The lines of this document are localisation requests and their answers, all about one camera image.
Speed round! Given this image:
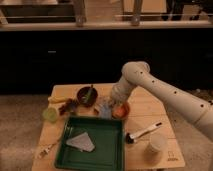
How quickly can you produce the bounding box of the black cabinet counter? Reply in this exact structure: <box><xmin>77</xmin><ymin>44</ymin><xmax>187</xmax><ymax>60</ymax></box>
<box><xmin>0</xmin><ymin>21</ymin><xmax>213</xmax><ymax>94</ymax></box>

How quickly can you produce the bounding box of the dark red toy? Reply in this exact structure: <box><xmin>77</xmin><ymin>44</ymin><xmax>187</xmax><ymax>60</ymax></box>
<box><xmin>59</xmin><ymin>99</ymin><xmax>79</xmax><ymax>115</ymax></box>

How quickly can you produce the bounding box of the white paper cup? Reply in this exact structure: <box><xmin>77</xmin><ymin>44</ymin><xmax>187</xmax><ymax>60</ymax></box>
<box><xmin>146</xmin><ymin>133</ymin><xmax>167</xmax><ymax>155</ymax></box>

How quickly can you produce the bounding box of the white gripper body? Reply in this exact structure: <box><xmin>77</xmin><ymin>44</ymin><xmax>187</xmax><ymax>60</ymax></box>
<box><xmin>110</xmin><ymin>82</ymin><xmax>131</xmax><ymax>103</ymax></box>

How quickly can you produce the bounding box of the grey folded cloth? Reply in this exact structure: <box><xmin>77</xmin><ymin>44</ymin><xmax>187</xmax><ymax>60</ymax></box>
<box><xmin>66</xmin><ymin>132</ymin><xmax>95</xmax><ymax>152</ymax></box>

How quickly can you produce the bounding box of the green plastic tray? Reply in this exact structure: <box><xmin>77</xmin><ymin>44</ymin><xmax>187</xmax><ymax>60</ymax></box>
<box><xmin>54</xmin><ymin>117</ymin><xmax>125</xmax><ymax>171</ymax></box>

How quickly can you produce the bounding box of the wooden table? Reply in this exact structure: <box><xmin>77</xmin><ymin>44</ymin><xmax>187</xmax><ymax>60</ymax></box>
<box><xmin>31</xmin><ymin>87</ymin><xmax>185</xmax><ymax>171</ymax></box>

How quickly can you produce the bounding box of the green utensil in bowl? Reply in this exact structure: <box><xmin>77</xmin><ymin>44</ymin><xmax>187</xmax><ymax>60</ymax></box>
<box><xmin>84</xmin><ymin>84</ymin><xmax>93</xmax><ymax>103</ymax></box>

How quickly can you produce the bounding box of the yellow banana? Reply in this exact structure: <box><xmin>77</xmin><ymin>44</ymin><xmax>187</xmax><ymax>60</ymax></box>
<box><xmin>48</xmin><ymin>96</ymin><xmax>68</xmax><ymax>104</ymax></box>

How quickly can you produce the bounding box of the dark brown bowl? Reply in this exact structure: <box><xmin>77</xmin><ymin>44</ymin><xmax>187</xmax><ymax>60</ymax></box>
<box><xmin>77</xmin><ymin>86</ymin><xmax>98</xmax><ymax>107</ymax></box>

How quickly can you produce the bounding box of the green plastic cup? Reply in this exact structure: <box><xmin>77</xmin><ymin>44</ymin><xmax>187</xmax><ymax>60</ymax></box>
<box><xmin>42</xmin><ymin>107</ymin><xmax>58</xmax><ymax>123</ymax></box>

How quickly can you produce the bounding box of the blue sponge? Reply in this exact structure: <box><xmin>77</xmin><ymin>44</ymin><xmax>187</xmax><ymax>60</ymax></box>
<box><xmin>95</xmin><ymin>100</ymin><xmax>112</xmax><ymax>119</ymax></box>

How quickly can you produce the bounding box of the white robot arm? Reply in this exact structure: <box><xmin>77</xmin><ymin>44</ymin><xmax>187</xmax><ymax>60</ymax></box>
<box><xmin>110</xmin><ymin>61</ymin><xmax>213</xmax><ymax>142</ymax></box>

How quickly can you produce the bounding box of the orange bowl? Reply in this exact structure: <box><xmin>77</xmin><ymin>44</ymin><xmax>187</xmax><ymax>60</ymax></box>
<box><xmin>112</xmin><ymin>103</ymin><xmax>130</xmax><ymax>120</ymax></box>

